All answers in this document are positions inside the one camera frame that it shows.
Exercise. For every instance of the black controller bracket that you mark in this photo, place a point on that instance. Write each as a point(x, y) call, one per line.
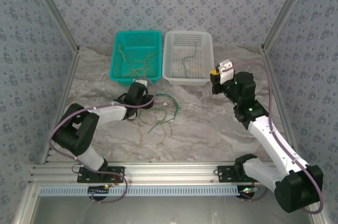
point(99, 195)
point(248, 194)

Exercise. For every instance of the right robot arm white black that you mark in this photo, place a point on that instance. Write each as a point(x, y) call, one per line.
point(264, 139)

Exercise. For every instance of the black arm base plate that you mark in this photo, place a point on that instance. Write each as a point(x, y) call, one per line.
point(118, 169)
point(224, 173)

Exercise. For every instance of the aluminium mounting rail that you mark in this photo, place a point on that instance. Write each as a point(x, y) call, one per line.
point(171, 172)

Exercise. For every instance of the aluminium frame post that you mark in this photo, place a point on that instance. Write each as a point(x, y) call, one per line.
point(54, 10)
point(286, 10)

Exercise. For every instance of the aluminium frame leg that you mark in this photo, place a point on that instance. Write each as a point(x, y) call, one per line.
point(320, 218)
point(25, 205)

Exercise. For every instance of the teal plastic basket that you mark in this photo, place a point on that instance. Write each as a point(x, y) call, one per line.
point(140, 41)

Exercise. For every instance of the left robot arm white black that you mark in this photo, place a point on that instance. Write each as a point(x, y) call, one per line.
point(111, 115)

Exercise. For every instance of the small white scrap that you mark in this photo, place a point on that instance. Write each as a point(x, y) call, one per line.
point(165, 104)

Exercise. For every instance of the white plastic basket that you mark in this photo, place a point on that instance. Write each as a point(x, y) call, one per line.
point(174, 49)

